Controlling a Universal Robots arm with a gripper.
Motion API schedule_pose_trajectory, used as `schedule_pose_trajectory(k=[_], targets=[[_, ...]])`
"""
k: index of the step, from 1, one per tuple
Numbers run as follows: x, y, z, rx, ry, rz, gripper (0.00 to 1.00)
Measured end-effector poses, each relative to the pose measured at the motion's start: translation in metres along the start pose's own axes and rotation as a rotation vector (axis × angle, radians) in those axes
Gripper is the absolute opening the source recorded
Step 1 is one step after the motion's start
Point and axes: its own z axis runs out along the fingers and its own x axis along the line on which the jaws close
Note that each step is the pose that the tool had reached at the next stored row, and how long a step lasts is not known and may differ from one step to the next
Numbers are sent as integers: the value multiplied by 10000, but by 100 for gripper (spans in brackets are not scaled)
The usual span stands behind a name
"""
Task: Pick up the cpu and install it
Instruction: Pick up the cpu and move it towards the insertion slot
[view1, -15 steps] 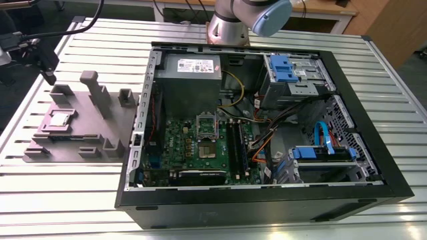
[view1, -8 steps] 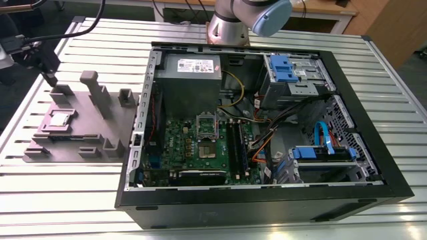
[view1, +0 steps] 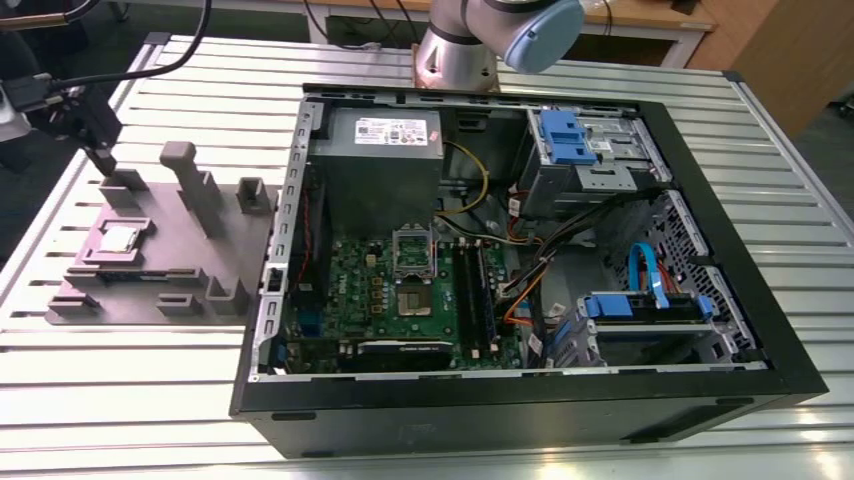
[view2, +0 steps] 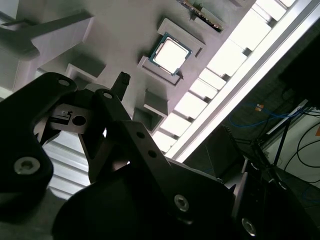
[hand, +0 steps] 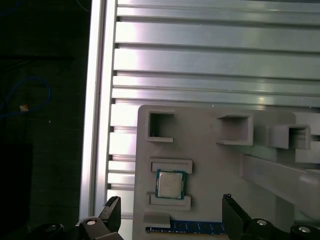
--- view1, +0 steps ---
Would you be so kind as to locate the blue plastic drive bracket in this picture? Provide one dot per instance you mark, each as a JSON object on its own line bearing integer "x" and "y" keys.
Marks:
{"x": 561, "y": 125}

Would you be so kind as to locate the grey plastic parts rack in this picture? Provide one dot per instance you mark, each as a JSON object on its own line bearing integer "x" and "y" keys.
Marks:
{"x": 167, "y": 260}

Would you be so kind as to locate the black open PC case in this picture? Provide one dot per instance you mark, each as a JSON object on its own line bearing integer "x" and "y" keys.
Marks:
{"x": 467, "y": 415}

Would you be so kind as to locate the grey metal drive cage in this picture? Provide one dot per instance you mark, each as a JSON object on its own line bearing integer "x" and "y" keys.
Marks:
{"x": 554, "y": 185}

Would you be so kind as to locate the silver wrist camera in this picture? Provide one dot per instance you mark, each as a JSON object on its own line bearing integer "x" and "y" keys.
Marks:
{"x": 12, "y": 127}

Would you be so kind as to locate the small black box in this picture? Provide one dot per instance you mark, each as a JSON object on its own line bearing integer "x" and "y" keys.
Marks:
{"x": 686, "y": 5}

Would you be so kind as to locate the silver square CPU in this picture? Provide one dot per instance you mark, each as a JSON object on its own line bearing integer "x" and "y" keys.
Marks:
{"x": 120, "y": 239}

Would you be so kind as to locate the CPU socket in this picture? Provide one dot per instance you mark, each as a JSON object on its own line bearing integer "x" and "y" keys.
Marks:
{"x": 416, "y": 300}

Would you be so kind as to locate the green motherboard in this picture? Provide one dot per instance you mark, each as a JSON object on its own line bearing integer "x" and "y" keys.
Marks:
{"x": 354, "y": 310}

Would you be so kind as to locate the blue RAM slot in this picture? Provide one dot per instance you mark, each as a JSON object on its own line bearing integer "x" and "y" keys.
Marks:
{"x": 491, "y": 320}

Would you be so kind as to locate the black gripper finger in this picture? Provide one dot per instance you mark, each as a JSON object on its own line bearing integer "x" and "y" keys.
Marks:
{"x": 100, "y": 125}

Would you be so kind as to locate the dark RAM stick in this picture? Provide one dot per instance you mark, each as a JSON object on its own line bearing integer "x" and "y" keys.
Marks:
{"x": 134, "y": 275}

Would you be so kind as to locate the grey metal disk bay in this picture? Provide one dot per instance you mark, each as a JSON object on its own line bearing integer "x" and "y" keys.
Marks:
{"x": 587, "y": 345}

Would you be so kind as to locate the grey power supply unit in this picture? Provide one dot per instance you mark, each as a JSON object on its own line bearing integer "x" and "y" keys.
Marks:
{"x": 374, "y": 175}

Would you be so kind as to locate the black graphics card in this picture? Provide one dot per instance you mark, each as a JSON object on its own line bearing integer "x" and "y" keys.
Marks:
{"x": 400, "y": 352}

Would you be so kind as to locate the hard disk in blue carrier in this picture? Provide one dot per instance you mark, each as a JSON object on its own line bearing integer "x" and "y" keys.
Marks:
{"x": 614, "y": 306}

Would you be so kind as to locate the black RAM slot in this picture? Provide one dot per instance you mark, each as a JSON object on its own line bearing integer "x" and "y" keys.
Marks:
{"x": 463, "y": 300}
{"x": 476, "y": 280}

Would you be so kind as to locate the wooden cabinet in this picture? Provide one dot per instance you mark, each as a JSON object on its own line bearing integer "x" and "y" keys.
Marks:
{"x": 787, "y": 60}

